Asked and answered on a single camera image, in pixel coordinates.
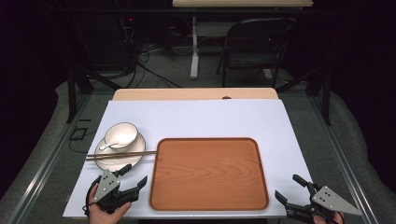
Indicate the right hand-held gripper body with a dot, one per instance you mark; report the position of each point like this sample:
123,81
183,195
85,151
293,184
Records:
328,199

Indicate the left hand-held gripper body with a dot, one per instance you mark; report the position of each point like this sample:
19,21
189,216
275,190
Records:
107,186

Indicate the white ceramic plate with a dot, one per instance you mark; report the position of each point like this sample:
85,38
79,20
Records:
123,162

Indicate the brown wooden chopstick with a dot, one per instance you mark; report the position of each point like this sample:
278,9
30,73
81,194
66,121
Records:
102,154
102,157

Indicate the white ceramic spoon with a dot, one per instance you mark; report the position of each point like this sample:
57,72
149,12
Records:
108,145

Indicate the white ceramic bowl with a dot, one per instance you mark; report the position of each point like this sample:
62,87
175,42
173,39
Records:
124,133

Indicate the brown wooden tray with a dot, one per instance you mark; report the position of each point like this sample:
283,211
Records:
208,174

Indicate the person's right hand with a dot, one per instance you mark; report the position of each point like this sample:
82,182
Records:
327,221

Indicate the person's left hand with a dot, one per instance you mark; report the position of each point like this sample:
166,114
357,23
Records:
104,216

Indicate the black metal stand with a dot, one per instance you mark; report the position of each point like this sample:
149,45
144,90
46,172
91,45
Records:
72,93
326,99

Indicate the white table sheet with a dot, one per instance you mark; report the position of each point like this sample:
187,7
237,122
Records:
202,118

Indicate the light wooden desk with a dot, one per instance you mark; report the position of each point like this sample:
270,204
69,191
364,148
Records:
186,94

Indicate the black folding chair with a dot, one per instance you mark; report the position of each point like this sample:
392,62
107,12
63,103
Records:
255,59

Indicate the dark equipment rack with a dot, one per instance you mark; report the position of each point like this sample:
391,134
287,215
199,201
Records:
127,31

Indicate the beige table with white legs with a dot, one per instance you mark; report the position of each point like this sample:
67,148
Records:
194,46

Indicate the aluminium floor rail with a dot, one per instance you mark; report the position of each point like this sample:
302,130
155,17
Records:
345,161
49,158

